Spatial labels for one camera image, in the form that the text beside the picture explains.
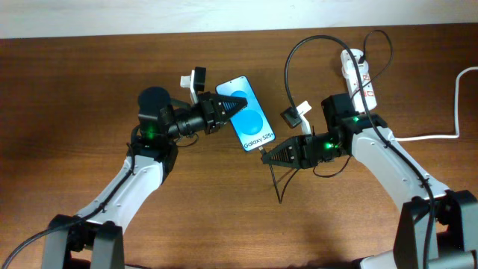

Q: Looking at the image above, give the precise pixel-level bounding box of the white charger plug adapter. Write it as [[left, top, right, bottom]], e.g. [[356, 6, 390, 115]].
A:
[[341, 58, 370, 78]]

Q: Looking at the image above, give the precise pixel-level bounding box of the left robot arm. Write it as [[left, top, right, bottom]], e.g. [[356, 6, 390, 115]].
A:
[[42, 87, 247, 268]]

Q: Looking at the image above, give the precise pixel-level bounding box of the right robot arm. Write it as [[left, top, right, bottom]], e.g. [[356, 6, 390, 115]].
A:
[[261, 93, 477, 268]]

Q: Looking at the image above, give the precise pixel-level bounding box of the blue Galaxy smartphone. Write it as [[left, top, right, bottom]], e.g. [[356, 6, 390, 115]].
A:
[[216, 75, 276, 152]]

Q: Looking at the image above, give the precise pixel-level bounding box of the black charger cable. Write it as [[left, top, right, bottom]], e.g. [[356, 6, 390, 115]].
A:
[[258, 29, 394, 205]]

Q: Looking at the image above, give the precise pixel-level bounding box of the white power strip cord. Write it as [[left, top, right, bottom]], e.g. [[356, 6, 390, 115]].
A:
[[390, 66, 478, 142]]

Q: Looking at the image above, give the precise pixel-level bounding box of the white power strip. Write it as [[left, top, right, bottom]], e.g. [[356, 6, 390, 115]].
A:
[[339, 48, 378, 114]]

